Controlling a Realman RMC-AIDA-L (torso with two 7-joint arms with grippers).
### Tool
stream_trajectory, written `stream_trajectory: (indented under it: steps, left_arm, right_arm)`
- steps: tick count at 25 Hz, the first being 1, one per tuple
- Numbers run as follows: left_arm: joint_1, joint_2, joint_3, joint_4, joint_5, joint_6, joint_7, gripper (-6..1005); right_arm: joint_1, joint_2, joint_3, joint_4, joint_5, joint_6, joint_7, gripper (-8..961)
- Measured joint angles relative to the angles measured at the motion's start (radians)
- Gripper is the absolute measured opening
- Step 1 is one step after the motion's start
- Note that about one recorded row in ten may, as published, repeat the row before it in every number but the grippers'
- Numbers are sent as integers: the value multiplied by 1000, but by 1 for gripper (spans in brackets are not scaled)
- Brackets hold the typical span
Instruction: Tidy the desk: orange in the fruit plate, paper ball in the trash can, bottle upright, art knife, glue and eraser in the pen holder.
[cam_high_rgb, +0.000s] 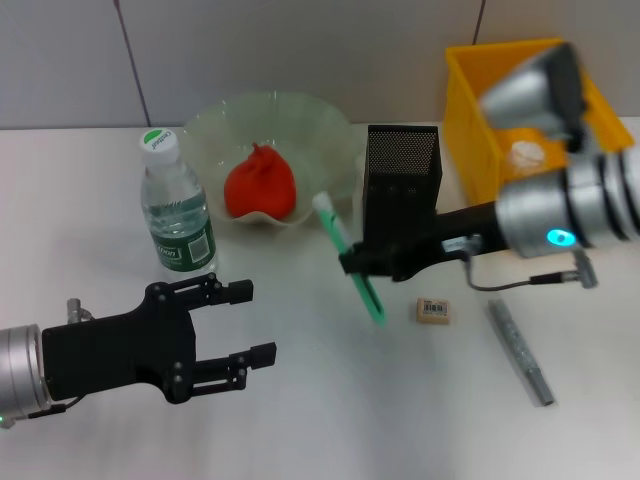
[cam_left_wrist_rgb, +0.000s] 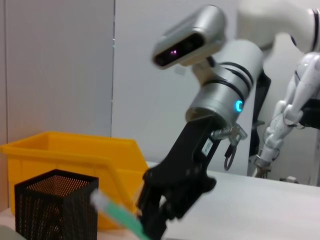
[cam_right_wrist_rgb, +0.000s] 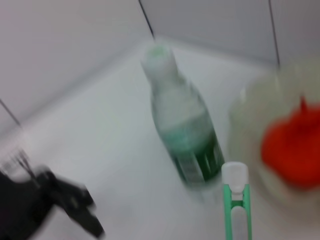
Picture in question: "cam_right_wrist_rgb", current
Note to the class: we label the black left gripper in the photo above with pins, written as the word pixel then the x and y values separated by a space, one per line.
pixel 22 205

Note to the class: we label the clear green-label water bottle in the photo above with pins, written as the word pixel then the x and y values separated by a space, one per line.
pixel 180 120

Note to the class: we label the green utility knife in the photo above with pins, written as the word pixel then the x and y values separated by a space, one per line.
pixel 236 180

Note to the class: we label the red-orange toy orange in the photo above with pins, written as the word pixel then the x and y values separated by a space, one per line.
pixel 292 150

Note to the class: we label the green frosted glass fruit bowl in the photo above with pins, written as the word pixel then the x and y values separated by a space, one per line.
pixel 245 125

